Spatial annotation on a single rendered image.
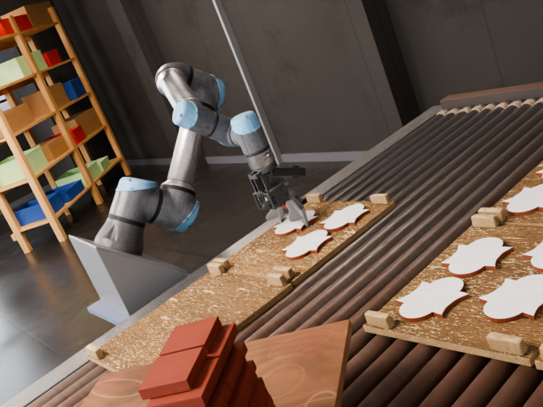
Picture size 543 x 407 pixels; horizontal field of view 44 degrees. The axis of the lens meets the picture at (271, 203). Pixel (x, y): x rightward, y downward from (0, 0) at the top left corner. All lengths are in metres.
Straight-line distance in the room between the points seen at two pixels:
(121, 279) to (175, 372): 1.14
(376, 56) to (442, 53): 0.44
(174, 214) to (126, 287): 0.30
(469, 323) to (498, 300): 0.07
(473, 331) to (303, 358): 0.31
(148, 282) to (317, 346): 0.96
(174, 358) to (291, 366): 0.28
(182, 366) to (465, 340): 0.54
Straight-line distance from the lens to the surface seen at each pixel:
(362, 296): 1.47
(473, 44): 4.49
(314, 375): 1.05
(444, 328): 1.25
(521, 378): 1.12
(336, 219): 1.85
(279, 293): 1.59
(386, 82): 4.76
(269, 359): 1.14
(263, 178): 1.85
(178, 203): 2.13
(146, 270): 1.99
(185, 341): 0.90
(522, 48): 4.31
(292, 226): 1.91
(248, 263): 1.82
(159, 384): 0.83
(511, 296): 1.27
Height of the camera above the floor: 1.60
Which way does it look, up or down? 17 degrees down
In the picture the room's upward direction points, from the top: 22 degrees counter-clockwise
